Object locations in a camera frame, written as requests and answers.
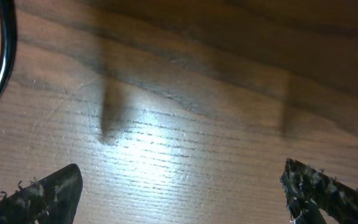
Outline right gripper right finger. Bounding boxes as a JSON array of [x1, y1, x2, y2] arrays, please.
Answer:
[[280, 158, 358, 224]]

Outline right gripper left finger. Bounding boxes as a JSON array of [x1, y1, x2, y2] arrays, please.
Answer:
[[0, 164, 83, 224]]

